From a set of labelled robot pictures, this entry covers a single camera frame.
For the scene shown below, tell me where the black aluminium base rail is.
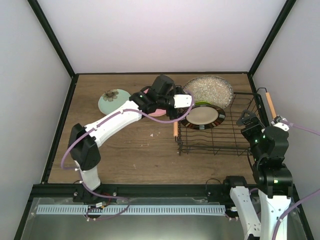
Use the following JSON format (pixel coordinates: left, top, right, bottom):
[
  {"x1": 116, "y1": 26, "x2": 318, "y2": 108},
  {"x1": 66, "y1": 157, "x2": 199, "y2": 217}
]
[{"x1": 29, "y1": 183, "x2": 298, "y2": 203}]

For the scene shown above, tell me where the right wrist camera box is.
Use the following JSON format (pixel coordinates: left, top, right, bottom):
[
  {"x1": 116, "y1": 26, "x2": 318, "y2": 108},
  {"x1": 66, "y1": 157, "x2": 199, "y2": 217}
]
[{"x1": 271, "y1": 115, "x2": 290, "y2": 132}]

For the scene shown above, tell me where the green plate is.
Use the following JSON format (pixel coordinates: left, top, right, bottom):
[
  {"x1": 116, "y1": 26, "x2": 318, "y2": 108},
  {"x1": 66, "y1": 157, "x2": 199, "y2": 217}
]
[{"x1": 194, "y1": 101, "x2": 212, "y2": 106}]

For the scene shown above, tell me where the right wooden rack handle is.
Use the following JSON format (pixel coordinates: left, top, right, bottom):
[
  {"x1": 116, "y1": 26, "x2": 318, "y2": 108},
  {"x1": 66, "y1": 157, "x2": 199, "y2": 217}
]
[{"x1": 265, "y1": 91, "x2": 277, "y2": 119}]

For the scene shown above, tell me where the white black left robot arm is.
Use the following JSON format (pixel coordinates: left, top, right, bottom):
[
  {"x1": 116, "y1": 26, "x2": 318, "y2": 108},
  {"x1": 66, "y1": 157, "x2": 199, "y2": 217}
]
[{"x1": 63, "y1": 75, "x2": 194, "y2": 202}]

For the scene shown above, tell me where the speckled grey large plate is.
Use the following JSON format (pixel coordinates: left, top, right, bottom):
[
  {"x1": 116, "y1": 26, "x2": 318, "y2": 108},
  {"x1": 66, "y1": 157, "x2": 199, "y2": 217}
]
[{"x1": 183, "y1": 75, "x2": 234, "y2": 109}]

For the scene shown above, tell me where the light teal plate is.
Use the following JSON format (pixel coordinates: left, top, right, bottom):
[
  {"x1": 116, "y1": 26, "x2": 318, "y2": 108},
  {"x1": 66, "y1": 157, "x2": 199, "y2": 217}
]
[{"x1": 98, "y1": 89, "x2": 131, "y2": 115}]

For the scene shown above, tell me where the black cage frame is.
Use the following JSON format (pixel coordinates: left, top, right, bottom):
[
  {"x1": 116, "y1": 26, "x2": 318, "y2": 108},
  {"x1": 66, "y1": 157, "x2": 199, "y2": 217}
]
[{"x1": 13, "y1": 0, "x2": 316, "y2": 240}]

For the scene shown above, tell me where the glossy black plate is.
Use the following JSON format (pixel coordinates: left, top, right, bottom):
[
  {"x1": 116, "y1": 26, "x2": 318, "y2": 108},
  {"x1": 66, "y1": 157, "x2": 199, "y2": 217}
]
[{"x1": 180, "y1": 105, "x2": 226, "y2": 130}]

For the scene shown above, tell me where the left wooden rack handle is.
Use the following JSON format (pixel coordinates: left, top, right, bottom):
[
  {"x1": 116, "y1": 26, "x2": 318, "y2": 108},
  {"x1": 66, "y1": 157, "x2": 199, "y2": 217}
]
[{"x1": 173, "y1": 121, "x2": 179, "y2": 137}]

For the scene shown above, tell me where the black wire dish rack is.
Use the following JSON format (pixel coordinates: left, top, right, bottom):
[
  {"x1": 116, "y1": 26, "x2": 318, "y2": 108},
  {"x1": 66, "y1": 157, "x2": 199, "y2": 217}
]
[{"x1": 175, "y1": 90, "x2": 269, "y2": 156}]

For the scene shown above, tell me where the wooden rack handle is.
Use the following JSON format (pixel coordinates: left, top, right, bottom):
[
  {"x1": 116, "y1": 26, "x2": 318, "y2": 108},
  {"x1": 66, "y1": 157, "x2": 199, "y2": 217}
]
[
  {"x1": 173, "y1": 121, "x2": 179, "y2": 137},
  {"x1": 265, "y1": 91, "x2": 277, "y2": 119}
]

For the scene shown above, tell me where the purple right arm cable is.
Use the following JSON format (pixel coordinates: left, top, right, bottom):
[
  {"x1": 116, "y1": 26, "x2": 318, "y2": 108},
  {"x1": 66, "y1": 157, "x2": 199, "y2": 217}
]
[{"x1": 273, "y1": 118, "x2": 320, "y2": 240}]

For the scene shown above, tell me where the white slotted cable duct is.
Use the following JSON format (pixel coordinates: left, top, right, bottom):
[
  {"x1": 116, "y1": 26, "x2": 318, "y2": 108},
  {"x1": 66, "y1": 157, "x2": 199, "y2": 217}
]
[{"x1": 36, "y1": 204, "x2": 226, "y2": 216}]

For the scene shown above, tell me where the pink plate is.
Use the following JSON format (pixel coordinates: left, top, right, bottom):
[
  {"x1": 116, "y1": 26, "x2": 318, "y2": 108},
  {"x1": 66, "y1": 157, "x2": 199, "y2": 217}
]
[{"x1": 141, "y1": 86, "x2": 166, "y2": 117}]

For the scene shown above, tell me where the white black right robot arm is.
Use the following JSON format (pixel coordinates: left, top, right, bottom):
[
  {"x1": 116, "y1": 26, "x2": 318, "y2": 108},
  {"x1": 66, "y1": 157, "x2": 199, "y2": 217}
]
[{"x1": 222, "y1": 110, "x2": 294, "y2": 240}]

